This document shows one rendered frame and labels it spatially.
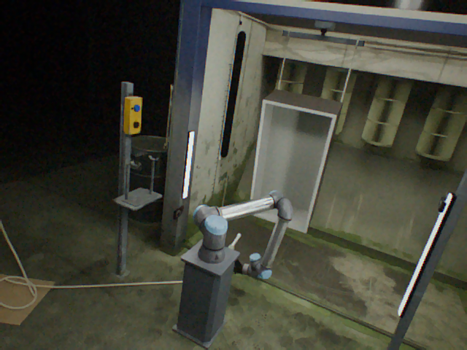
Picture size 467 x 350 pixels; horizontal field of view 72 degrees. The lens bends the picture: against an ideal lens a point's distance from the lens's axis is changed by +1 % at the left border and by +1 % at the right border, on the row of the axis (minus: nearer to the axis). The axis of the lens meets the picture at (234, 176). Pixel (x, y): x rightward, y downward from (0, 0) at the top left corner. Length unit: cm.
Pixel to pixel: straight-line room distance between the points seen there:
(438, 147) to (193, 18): 266
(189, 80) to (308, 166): 139
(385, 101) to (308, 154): 106
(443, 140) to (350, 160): 99
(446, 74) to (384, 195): 139
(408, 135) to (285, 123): 164
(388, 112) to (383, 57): 55
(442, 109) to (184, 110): 251
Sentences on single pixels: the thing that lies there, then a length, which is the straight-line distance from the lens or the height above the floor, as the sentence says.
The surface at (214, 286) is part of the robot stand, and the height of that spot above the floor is 52.
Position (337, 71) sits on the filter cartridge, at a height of 193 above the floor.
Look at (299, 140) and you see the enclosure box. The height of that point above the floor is 128.
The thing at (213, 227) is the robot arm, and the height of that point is 90.
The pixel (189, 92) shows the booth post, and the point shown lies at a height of 159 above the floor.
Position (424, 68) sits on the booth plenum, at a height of 208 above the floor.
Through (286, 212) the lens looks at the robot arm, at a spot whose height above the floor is 92.
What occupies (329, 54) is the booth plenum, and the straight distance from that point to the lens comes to 378.
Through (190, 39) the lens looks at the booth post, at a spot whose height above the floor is 199.
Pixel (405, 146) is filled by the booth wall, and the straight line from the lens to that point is 423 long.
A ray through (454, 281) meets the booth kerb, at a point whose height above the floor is 13.
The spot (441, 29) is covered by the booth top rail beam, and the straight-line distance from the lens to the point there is 230.
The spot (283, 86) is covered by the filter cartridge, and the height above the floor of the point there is 167.
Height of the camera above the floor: 196
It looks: 21 degrees down
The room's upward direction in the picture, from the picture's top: 10 degrees clockwise
